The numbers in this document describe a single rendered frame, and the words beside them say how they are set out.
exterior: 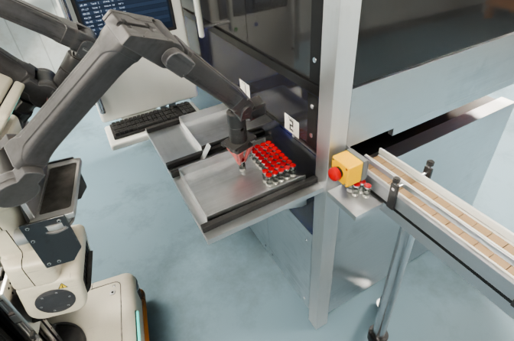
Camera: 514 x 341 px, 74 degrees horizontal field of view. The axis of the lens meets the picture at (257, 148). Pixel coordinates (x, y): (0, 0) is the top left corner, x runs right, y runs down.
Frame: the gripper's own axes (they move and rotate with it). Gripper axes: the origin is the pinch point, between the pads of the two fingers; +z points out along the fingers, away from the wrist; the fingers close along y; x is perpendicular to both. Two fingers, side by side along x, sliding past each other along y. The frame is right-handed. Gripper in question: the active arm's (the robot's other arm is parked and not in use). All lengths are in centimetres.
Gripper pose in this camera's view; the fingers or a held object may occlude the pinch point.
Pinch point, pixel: (241, 160)
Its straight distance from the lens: 116.8
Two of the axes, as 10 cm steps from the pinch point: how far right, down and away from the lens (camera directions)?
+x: -6.9, -4.0, 6.1
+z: 0.6, 8.0, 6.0
